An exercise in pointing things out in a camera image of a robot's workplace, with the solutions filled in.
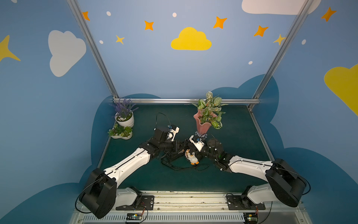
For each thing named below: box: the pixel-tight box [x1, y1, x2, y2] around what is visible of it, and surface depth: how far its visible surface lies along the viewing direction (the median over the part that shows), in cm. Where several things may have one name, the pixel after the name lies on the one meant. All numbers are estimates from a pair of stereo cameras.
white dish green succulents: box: [107, 123, 133, 140], surface depth 100 cm
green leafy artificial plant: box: [192, 91, 229, 129], surface depth 85 cm
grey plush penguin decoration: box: [185, 148, 200, 166], surface depth 86 cm
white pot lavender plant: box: [109, 97, 139, 127], surface depth 100 cm
